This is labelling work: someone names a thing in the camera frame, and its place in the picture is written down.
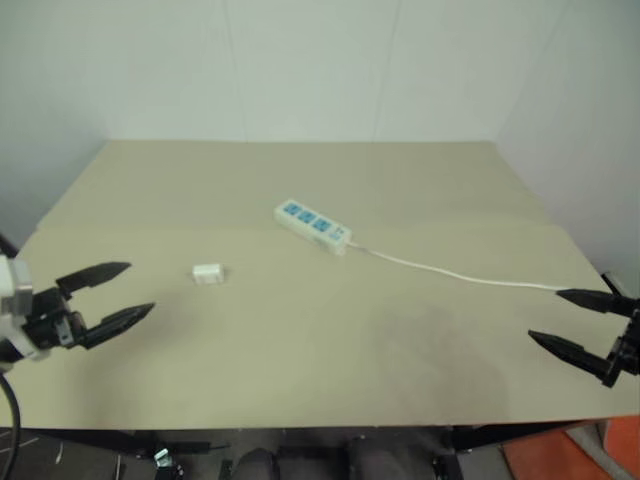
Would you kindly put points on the orange object under table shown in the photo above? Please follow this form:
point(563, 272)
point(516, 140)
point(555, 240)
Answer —
point(585, 445)

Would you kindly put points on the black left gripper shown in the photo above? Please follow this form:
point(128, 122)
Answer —
point(47, 325)

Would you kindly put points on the white plug adapter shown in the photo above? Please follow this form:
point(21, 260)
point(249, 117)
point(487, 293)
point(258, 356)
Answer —
point(209, 274)

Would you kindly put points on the dark rounded shape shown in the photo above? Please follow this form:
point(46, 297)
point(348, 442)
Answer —
point(257, 465)

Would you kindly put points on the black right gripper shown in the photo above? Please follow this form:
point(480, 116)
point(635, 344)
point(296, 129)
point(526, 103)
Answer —
point(631, 350)

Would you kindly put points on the black table frame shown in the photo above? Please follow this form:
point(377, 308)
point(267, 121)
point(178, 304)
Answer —
point(240, 442)

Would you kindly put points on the white power strip blue sockets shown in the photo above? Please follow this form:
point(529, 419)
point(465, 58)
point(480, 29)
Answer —
point(312, 226)

